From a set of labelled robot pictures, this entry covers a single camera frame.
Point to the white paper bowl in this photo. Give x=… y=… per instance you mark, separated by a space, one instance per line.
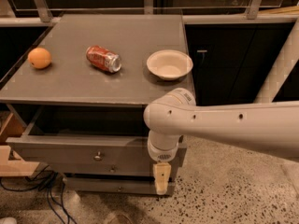
x=169 y=64

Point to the metal railing with glass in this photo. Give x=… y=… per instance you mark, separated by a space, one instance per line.
x=47 y=12

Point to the red soda can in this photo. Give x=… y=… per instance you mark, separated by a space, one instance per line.
x=104 y=59

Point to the grey drawer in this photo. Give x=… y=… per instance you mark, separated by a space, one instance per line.
x=111 y=186
x=85 y=140

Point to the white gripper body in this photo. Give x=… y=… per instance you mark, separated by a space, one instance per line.
x=163 y=154

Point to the grey bottom drawer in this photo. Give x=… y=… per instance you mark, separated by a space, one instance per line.
x=111 y=186

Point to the orange fruit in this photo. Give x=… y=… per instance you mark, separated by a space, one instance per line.
x=39 y=58

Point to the grey drawer cabinet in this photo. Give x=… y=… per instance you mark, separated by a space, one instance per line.
x=71 y=80

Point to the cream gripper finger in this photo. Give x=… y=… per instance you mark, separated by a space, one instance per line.
x=161 y=173

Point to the black lower cabinet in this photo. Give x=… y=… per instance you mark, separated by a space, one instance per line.
x=231 y=61

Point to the wooden box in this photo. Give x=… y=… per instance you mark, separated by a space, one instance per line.
x=11 y=163

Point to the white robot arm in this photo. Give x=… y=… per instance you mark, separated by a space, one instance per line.
x=271 y=128

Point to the grey top drawer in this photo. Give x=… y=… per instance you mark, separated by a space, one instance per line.
x=85 y=140

